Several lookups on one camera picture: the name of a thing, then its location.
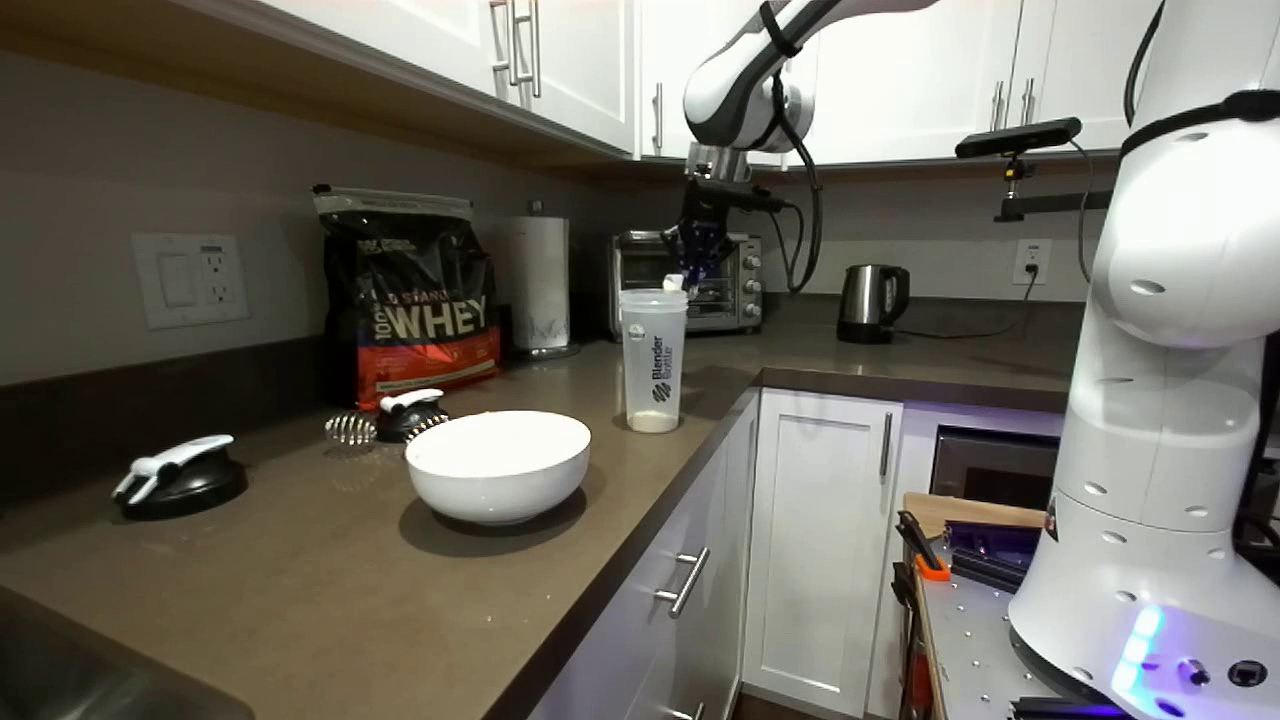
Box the black built-in appliance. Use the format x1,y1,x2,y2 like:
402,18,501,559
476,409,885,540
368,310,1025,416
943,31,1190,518
930,421,1069,517

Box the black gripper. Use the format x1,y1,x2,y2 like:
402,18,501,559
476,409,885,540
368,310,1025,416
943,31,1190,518
672,194,752,294

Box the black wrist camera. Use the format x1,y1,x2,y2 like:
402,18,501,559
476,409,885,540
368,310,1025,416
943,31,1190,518
685,174,791,215

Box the steel electric kettle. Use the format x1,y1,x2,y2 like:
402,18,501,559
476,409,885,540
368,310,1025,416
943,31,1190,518
834,261,918,348

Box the stainless steel sink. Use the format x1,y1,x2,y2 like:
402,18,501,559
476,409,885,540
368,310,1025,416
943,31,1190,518
0,579,255,720

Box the wooden board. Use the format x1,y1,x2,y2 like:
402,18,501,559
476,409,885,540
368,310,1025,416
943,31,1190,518
902,488,1054,540

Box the black red whey bag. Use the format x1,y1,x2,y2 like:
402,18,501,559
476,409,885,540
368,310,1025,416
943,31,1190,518
311,179,511,416

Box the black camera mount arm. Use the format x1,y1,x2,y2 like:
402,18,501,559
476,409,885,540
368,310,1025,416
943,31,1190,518
990,147,1118,229

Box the small white wall socket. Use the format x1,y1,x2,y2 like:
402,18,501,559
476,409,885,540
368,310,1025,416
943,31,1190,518
1014,236,1055,290

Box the black and white scoop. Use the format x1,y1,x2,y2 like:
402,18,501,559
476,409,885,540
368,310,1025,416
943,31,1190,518
110,429,253,525

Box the white upper wall cabinets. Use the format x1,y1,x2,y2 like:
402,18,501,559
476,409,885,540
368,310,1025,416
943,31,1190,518
172,0,1193,174

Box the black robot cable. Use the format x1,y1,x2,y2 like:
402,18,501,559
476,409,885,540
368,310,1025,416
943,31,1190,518
743,0,1280,298

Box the orange-handled black clamp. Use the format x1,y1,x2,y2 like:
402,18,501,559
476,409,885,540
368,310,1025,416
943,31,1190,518
891,505,959,588
902,637,939,720

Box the small black white-capped lid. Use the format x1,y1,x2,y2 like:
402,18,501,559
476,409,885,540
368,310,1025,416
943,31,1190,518
373,385,455,447

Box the white ceramic bowl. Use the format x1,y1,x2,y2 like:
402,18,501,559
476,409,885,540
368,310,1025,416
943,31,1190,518
402,409,598,532

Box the wire whisk ball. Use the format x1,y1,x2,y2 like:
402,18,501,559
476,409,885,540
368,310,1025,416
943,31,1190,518
320,409,383,453

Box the white wall outlet plate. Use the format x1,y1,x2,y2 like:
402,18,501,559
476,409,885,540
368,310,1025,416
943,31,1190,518
132,231,253,330

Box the white paper towel roll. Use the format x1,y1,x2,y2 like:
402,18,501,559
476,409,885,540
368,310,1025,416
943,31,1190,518
507,208,577,363

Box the clear shaker bottle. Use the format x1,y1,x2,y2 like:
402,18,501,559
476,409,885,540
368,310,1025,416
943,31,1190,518
618,286,691,437

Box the white corner cabinet door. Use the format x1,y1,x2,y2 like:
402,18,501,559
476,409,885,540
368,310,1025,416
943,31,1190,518
739,389,911,720

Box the silver toaster oven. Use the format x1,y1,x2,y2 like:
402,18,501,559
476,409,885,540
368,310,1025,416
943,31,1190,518
607,229,769,339

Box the white lower counter cabinets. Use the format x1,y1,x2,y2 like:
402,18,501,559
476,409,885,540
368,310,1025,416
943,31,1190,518
523,390,759,720

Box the black stereo camera bar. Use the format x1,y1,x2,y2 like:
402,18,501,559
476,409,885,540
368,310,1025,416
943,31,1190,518
953,111,1088,163

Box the white perforated robot table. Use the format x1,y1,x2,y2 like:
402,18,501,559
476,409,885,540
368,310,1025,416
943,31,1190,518
918,571,1280,720

